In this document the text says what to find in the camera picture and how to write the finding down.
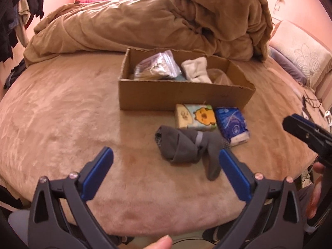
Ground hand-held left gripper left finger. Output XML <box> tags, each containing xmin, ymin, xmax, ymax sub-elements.
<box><xmin>29</xmin><ymin>146</ymin><xmax>120</xmax><ymax>249</ymax></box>

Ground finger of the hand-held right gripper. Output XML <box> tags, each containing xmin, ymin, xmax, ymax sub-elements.
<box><xmin>282</xmin><ymin>114</ymin><xmax>332</xmax><ymax>161</ymax></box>

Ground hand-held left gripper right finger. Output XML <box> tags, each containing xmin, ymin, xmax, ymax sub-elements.
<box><xmin>215</xmin><ymin>149</ymin><xmax>304</xmax><ymax>249</ymax></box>

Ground grey sock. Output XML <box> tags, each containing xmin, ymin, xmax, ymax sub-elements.
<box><xmin>155</xmin><ymin>125</ymin><xmax>230</xmax><ymax>181</ymax></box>

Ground cardboard box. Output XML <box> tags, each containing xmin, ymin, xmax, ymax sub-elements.
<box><xmin>118</xmin><ymin>48</ymin><xmax>256</xmax><ymax>111</ymax></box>

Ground person's right hand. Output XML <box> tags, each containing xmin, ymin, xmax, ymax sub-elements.
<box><xmin>305</xmin><ymin>162</ymin><xmax>325</xmax><ymax>220</ymax></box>

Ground person's left hand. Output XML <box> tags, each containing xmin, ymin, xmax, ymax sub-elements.
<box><xmin>140</xmin><ymin>235</ymin><xmax>172</xmax><ymax>249</ymax></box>

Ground eyeglasses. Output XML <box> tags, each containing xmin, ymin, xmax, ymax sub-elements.
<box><xmin>301</xmin><ymin>88</ymin><xmax>332</xmax><ymax>121</ymax></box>

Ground blue tissue pack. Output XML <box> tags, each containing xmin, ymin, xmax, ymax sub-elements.
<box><xmin>214</xmin><ymin>106</ymin><xmax>251</xmax><ymax>147</ymax></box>

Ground brown plush bed sheet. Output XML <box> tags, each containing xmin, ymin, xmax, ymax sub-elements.
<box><xmin>0</xmin><ymin>49</ymin><xmax>332</xmax><ymax>239</ymax></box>

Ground lilac pillow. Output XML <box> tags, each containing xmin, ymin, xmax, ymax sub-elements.
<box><xmin>269</xmin><ymin>45</ymin><xmax>308</xmax><ymax>84</ymax></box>

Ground cartoon print tissue pack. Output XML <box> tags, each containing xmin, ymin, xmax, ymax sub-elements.
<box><xmin>175</xmin><ymin>104</ymin><xmax>218</xmax><ymax>130</ymax></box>

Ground floral white pillow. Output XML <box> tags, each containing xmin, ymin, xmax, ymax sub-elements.
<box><xmin>270</xmin><ymin>19</ymin><xmax>332</xmax><ymax>90</ymax></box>

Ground crumpled clear plastic bag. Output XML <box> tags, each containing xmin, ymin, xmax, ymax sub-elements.
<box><xmin>207</xmin><ymin>69</ymin><xmax>234</xmax><ymax>85</ymax></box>

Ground white socks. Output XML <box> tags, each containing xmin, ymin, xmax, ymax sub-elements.
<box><xmin>181</xmin><ymin>56</ymin><xmax>213</xmax><ymax>84</ymax></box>

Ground clear plastic zip bag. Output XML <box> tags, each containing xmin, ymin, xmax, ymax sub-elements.
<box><xmin>134</xmin><ymin>50</ymin><xmax>182</xmax><ymax>79</ymax></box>

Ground dark bag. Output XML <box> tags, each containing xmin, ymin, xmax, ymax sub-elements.
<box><xmin>4</xmin><ymin>59</ymin><xmax>27</xmax><ymax>89</ymax></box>

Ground brown duvet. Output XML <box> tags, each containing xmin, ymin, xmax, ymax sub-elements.
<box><xmin>23</xmin><ymin>0</ymin><xmax>273</xmax><ymax>63</ymax></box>

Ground hanging dark clothes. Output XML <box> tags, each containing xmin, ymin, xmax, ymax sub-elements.
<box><xmin>0</xmin><ymin>0</ymin><xmax>46</xmax><ymax>65</ymax></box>

